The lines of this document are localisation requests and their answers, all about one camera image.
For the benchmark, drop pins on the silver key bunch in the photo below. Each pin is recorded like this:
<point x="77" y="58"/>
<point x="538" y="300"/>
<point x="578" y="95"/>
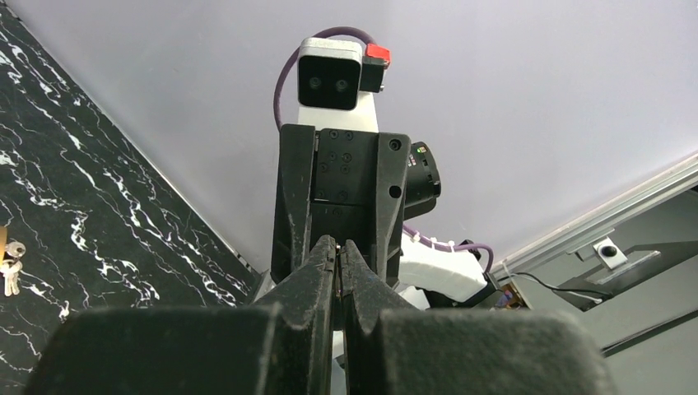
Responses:
<point x="11" y="266"/>

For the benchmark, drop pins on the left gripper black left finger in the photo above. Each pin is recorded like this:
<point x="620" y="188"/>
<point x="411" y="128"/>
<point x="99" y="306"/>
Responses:
<point x="280" y="344"/>

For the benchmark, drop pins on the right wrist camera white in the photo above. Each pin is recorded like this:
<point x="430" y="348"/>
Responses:
<point x="336" y="83"/>

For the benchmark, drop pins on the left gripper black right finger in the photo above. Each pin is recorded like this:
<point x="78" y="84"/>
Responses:
<point x="393" y="348"/>

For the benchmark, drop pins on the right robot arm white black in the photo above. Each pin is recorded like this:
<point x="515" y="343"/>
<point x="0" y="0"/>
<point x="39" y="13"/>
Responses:
<point x="449" y="273"/>

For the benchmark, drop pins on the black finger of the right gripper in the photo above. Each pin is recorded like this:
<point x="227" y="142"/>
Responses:
<point x="292" y="226"/>
<point x="390" y="179"/>

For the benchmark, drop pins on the long shackle brass padlock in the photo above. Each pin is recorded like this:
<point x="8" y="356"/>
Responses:
<point x="3" y="241"/>

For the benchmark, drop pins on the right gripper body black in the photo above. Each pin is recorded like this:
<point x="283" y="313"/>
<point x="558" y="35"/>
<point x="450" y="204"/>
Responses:
<point x="343" y="188"/>

